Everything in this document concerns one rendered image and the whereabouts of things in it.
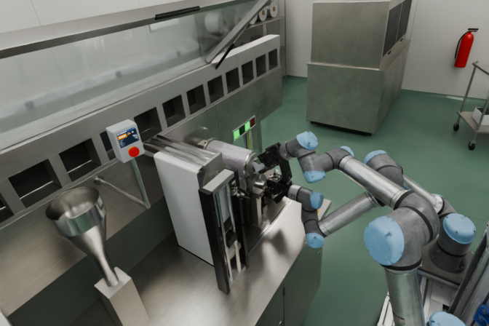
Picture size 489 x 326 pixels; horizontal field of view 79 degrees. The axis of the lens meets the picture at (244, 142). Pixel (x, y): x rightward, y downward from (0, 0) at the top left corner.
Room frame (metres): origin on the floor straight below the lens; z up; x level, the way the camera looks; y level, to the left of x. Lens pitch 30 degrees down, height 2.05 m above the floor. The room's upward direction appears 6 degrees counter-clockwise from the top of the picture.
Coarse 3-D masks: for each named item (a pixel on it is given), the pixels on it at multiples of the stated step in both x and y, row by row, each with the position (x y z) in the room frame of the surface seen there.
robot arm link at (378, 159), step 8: (376, 152) 1.06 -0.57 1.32; (384, 152) 1.06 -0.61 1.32; (368, 160) 1.04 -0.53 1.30; (376, 160) 1.01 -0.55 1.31; (384, 160) 0.99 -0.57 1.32; (392, 160) 1.01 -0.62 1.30; (376, 168) 0.97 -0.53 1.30; (400, 168) 1.00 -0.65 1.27; (408, 184) 0.98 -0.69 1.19; (416, 184) 1.00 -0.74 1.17; (416, 192) 0.97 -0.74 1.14; (424, 192) 0.99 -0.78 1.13; (432, 200) 0.98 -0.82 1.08; (440, 200) 0.99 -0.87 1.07; (440, 208) 0.95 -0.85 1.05; (448, 208) 0.96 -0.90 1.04
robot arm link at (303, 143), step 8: (296, 136) 1.01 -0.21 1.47; (304, 136) 0.96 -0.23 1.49; (312, 136) 0.98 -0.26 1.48; (288, 144) 1.00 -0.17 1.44; (296, 144) 0.97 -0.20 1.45; (304, 144) 0.95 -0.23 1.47; (312, 144) 0.95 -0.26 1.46; (288, 152) 0.99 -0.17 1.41; (296, 152) 0.96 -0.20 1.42; (304, 152) 0.94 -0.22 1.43
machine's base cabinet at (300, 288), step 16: (304, 256) 1.02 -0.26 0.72; (320, 256) 1.22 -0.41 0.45; (304, 272) 1.03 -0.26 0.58; (320, 272) 1.25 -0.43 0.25; (288, 288) 0.88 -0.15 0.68; (304, 288) 1.04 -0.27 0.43; (272, 304) 0.76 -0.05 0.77; (288, 304) 0.88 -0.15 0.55; (304, 304) 1.04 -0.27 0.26; (272, 320) 0.75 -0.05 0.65; (288, 320) 0.88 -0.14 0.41
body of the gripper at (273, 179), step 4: (272, 176) 1.19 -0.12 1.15; (276, 176) 1.18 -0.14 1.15; (280, 176) 1.17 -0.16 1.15; (268, 180) 1.14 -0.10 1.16; (272, 180) 1.14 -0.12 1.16; (276, 180) 1.13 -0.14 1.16; (280, 180) 1.13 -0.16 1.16; (268, 184) 1.14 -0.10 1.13; (272, 184) 1.13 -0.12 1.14; (276, 184) 1.11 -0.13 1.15; (280, 184) 1.12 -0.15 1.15; (284, 184) 1.12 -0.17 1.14; (288, 184) 1.09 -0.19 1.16; (292, 184) 1.11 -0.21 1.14; (272, 188) 1.13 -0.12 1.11; (276, 188) 1.11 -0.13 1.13; (280, 188) 1.12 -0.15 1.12; (284, 188) 1.11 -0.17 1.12; (288, 188) 1.09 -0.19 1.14; (276, 192) 1.11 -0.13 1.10; (280, 192) 1.12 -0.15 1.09; (284, 192) 1.11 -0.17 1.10
